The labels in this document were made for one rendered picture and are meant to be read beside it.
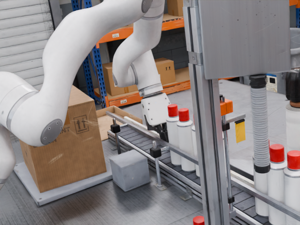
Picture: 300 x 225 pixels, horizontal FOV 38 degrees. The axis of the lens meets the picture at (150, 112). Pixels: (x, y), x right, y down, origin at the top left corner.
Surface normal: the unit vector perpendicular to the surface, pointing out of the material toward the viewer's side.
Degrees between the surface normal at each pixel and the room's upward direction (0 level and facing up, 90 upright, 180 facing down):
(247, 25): 90
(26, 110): 47
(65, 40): 66
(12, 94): 41
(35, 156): 90
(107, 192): 0
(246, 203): 0
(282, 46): 90
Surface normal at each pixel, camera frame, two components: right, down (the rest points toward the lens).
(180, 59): 0.40, 0.25
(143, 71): 0.17, 0.00
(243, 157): -0.13, -0.94
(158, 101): 0.42, -0.17
